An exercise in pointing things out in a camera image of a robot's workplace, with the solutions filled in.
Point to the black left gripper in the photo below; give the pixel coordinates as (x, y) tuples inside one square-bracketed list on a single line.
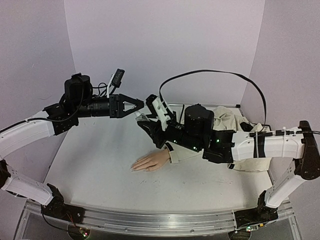
[(120, 99)]

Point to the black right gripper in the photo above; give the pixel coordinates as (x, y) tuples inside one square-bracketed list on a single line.
[(157, 132)]

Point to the clear nail polish bottle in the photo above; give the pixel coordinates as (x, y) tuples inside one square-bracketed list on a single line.
[(142, 118)]

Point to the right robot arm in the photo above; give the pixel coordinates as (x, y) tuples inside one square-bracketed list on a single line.
[(228, 146)]

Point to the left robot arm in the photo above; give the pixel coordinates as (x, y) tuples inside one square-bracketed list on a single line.
[(78, 101)]

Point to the mannequin hand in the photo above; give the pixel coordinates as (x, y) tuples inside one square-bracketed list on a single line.
[(152, 162)]

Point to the beige jacket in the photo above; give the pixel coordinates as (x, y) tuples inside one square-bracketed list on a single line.
[(224, 119)]

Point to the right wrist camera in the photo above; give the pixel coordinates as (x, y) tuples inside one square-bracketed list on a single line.
[(165, 113)]

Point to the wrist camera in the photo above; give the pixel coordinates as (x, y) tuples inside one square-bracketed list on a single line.
[(165, 113), (114, 82)]

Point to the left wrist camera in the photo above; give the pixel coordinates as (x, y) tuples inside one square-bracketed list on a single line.
[(114, 82)]

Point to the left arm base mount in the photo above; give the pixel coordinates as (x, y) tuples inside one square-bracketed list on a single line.
[(58, 209)]

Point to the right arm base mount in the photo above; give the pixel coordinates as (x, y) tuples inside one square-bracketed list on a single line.
[(261, 214)]

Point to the aluminium front rail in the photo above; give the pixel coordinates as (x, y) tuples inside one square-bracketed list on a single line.
[(160, 224)]

